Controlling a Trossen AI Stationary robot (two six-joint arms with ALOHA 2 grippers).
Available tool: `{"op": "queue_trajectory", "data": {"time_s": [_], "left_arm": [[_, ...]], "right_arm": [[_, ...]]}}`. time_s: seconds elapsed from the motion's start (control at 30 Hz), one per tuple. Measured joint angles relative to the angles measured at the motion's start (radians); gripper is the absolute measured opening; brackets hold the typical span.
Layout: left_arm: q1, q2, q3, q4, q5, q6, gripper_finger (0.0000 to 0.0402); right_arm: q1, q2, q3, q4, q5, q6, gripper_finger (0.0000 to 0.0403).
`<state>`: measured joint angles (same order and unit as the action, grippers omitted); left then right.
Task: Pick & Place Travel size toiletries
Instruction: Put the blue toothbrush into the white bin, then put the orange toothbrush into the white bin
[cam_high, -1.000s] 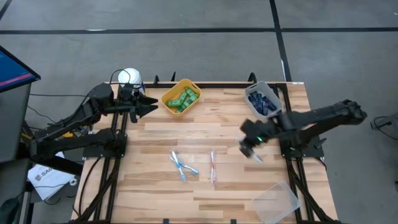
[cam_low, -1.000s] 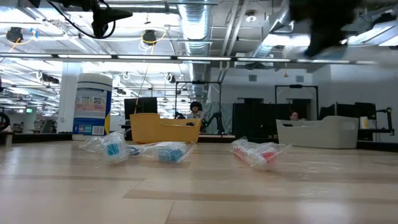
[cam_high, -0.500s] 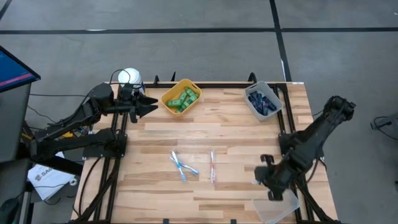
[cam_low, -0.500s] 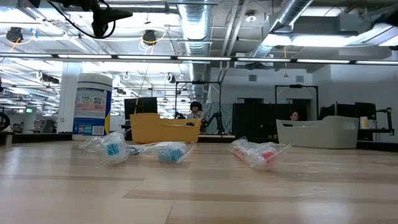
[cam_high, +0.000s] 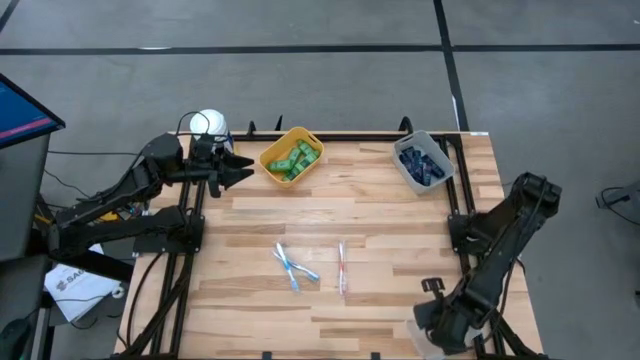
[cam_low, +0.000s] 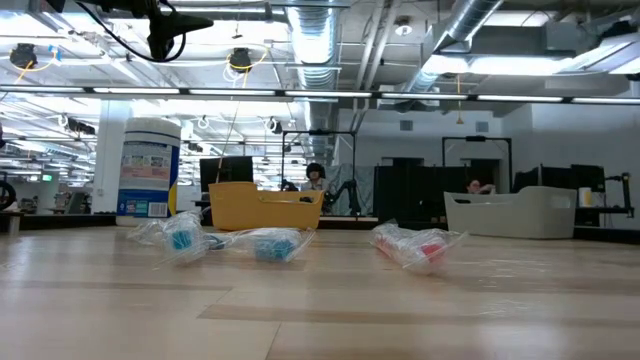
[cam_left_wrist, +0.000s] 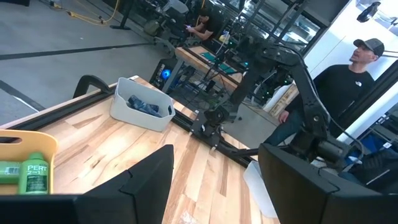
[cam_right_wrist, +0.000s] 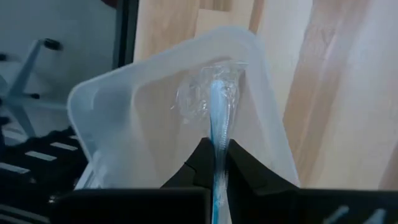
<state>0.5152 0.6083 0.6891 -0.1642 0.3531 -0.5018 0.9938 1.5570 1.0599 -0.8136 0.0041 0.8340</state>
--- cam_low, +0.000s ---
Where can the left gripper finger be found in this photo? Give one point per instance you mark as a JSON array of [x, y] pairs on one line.
[[190, 23]]

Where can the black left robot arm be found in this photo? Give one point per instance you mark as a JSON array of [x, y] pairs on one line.
[[100, 4]]

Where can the black background robot arm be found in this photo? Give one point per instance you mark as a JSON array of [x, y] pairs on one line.
[[345, 192]]

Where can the white pillar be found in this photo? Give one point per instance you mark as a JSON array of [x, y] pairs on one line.
[[111, 155]]

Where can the white wipes canister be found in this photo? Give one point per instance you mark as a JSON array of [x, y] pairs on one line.
[[149, 170]]

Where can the black computer monitor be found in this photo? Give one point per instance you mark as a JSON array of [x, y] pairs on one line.
[[226, 172], [587, 177], [540, 180]]

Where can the black overhead light bar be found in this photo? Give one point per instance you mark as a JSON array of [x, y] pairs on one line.
[[320, 94]]

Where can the yellow plastic bin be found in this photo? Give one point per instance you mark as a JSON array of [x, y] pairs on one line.
[[260, 205]]

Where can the bagged blue toothbrush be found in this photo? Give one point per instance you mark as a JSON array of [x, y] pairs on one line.
[[274, 248], [181, 240]]

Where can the person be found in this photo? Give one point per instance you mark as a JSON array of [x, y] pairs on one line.
[[315, 177], [479, 186]]

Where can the black partition screen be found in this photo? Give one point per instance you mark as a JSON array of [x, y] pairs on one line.
[[420, 192]]

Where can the bagged red toothbrush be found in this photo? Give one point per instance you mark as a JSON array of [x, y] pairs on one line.
[[417, 247]]

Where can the grey plastic bin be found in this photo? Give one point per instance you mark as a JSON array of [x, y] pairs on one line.
[[515, 212]]

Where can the black equipment stand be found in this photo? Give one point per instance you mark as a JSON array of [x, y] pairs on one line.
[[626, 192]]

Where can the silver ventilation duct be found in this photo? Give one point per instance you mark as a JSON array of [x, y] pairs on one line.
[[470, 15], [315, 45]]

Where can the black metal station frame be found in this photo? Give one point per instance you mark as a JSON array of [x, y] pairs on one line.
[[318, 132], [477, 138]]

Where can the black metal table frame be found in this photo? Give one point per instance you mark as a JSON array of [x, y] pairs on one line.
[[60, 221]]

